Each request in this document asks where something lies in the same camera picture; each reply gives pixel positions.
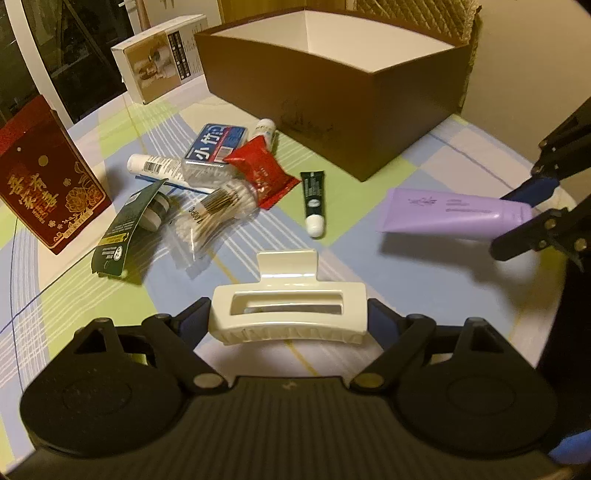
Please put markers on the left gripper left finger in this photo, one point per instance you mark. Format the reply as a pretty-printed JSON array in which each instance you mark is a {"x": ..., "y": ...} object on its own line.
[{"x": 174, "y": 338}]

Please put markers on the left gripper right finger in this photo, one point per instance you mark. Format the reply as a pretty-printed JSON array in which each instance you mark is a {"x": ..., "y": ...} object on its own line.
[{"x": 402, "y": 339}]

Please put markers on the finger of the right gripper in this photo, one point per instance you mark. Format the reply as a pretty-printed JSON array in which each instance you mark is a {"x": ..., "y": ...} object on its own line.
[
  {"x": 564, "y": 152},
  {"x": 566, "y": 231}
]

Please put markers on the dark green carded package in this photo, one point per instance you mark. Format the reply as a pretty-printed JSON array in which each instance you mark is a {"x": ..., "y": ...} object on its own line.
[{"x": 146, "y": 210}]

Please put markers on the cream white hair claw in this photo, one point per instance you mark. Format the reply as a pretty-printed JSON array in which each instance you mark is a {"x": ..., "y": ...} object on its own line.
[{"x": 289, "y": 303}]

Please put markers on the purple cosmetic tube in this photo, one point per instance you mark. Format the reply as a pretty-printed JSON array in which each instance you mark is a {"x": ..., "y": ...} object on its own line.
[{"x": 448, "y": 214}]

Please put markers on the cotton swabs plastic bag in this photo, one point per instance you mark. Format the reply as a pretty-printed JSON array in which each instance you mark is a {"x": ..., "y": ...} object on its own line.
[{"x": 193, "y": 232}]

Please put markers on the white barcode tube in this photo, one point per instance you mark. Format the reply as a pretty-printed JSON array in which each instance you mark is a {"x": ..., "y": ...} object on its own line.
[{"x": 156, "y": 168}]

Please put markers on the small green black tube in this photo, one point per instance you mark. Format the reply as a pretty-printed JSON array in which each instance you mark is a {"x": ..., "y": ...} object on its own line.
[{"x": 314, "y": 202}]

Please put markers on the red snack packet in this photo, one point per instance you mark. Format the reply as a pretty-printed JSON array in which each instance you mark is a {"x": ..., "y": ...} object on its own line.
[{"x": 259, "y": 167}]

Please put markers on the small white bottle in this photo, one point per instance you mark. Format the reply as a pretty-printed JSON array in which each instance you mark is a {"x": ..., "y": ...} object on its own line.
[{"x": 266, "y": 129}]

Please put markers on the checked tablecloth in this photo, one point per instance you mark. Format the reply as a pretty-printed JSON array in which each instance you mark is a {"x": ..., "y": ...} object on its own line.
[{"x": 46, "y": 297}]

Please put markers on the quilted olive chair cover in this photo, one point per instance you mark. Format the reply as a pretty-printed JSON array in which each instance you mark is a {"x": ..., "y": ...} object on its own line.
[{"x": 452, "y": 18}]

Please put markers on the red gold gift box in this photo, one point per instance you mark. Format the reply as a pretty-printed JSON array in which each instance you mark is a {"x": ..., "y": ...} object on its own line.
[{"x": 45, "y": 180}]

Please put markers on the brown cardboard storage box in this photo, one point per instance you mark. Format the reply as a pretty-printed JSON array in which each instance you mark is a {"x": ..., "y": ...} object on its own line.
[{"x": 356, "y": 89}]

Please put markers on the white product box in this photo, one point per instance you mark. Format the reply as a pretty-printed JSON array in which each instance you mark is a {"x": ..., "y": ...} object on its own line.
[{"x": 160, "y": 58}]

